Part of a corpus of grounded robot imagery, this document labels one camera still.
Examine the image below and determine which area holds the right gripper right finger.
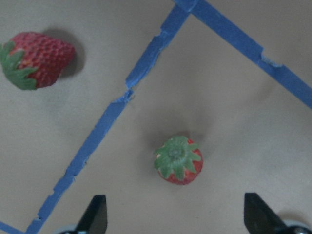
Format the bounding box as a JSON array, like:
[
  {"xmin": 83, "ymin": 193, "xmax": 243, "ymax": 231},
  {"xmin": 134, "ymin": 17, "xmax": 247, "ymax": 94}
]
[{"xmin": 243, "ymin": 192, "xmax": 312, "ymax": 234}]

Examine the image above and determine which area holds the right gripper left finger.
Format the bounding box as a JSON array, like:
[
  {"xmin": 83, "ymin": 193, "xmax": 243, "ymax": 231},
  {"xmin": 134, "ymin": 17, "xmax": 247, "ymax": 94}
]
[{"xmin": 76, "ymin": 195, "xmax": 108, "ymax": 234}]

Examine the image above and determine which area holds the red strawberry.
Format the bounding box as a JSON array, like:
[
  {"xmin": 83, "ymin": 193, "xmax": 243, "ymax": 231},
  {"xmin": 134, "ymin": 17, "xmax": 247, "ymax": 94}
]
[
  {"xmin": 154, "ymin": 136, "xmax": 203, "ymax": 185},
  {"xmin": 0, "ymin": 32, "xmax": 76, "ymax": 90}
]

